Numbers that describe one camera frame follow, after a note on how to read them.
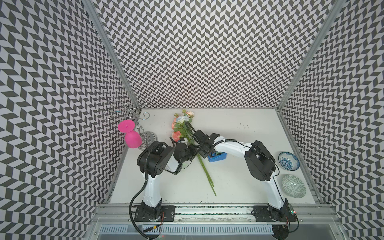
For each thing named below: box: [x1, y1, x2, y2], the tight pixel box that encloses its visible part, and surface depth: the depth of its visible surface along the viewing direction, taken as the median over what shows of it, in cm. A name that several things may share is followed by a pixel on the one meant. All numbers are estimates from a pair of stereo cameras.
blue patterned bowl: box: [278, 151, 301, 171], surface depth 91 cm
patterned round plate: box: [281, 174, 307, 198], surface depth 82 cm
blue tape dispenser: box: [207, 151, 228, 163], surface depth 91 cm
